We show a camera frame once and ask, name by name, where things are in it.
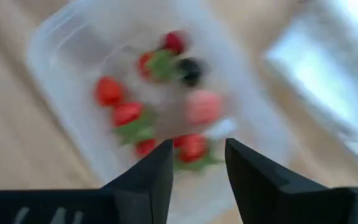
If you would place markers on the red strawberry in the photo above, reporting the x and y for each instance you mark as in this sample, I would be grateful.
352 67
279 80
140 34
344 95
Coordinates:
193 147
174 42
146 147
145 64

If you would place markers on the small strawberry with long stem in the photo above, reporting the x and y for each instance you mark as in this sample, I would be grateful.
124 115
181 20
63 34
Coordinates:
108 91

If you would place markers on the clear plastic tupperware container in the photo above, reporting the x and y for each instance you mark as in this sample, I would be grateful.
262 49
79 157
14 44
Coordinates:
73 46

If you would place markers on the black cherry with green stem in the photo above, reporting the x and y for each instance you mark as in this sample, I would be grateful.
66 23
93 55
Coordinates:
190 71

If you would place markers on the large strawberry with big leaves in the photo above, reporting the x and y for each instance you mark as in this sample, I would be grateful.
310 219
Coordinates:
127 113

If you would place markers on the pink walnut-shaped item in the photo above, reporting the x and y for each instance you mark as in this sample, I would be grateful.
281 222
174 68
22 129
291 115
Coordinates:
204 107

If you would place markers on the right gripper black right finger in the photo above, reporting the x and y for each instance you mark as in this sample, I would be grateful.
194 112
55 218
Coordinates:
278 199

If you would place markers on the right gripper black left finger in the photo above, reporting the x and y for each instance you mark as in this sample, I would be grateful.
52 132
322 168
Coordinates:
148 189

